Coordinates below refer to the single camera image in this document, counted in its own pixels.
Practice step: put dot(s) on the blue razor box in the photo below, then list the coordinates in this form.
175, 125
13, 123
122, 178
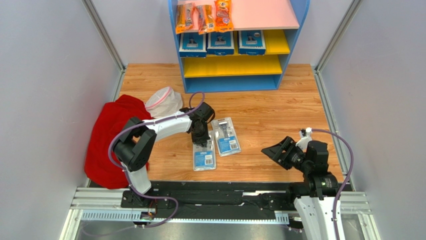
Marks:
251, 42

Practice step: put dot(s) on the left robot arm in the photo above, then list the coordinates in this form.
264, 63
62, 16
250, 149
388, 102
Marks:
130, 149

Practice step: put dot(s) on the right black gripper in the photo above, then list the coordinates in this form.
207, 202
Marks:
286, 154

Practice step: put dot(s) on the red cloth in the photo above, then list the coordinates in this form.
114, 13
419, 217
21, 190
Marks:
111, 120

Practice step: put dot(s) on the white blue Harry's box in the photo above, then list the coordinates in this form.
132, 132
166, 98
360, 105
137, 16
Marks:
192, 45
220, 43

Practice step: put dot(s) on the orange razor pack on shelf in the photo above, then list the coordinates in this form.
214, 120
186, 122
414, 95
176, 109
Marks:
184, 17

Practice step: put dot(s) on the orange BIC razor bag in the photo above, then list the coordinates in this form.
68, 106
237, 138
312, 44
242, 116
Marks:
223, 21

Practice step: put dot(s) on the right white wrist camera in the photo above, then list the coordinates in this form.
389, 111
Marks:
305, 137

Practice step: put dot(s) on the clear blister razor pack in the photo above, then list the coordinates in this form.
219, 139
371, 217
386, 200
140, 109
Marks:
204, 157
225, 137

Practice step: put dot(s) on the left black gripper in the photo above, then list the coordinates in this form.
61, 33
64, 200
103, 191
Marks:
203, 140

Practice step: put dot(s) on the narrow orange razor pack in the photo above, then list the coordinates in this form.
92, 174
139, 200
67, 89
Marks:
206, 22

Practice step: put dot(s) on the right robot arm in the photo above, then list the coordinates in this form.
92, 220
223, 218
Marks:
316, 198

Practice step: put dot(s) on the blue shelf unit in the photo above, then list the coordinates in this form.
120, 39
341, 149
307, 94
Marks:
281, 22

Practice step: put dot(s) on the white mesh zip bag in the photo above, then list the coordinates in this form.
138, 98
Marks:
164, 102

